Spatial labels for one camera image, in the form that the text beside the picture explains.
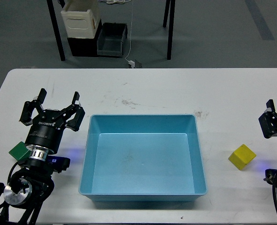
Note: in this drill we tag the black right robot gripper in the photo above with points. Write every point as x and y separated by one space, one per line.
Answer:
268 120

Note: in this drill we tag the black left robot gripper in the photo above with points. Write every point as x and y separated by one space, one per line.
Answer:
47 127

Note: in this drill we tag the yellow cube block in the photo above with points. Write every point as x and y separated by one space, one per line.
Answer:
241 157

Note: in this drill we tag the green cube block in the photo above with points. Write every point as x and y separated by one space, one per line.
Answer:
20 152

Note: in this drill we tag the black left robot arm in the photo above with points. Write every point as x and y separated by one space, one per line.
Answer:
30 186

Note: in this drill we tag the black box under crate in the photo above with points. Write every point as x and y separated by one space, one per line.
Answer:
85 47

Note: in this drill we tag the blue plastic tray box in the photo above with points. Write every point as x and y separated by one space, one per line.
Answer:
143 158

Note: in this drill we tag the dark grey storage bin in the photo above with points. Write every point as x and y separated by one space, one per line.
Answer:
111 39

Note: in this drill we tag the white power adapter plug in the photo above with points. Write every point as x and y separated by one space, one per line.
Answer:
134 64

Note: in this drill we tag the cream white plastic crate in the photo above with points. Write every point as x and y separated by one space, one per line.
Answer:
81 18

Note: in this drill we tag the black left table leg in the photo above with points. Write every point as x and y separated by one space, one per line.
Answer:
56 29

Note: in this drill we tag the black table leg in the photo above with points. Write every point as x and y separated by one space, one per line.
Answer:
56 29
168 19

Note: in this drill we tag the black right table leg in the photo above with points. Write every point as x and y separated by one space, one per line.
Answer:
168 19

